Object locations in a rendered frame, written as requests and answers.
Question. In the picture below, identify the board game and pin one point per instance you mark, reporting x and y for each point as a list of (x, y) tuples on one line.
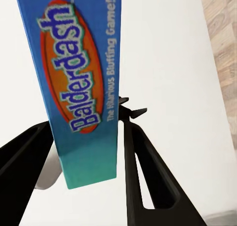
[(75, 47)]

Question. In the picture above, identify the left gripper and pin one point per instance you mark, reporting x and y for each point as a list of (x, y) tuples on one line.
[(126, 113)]

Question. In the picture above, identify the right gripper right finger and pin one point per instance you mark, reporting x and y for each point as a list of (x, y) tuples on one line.
[(172, 205)]

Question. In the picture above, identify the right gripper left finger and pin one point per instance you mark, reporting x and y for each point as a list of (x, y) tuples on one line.
[(21, 162)]

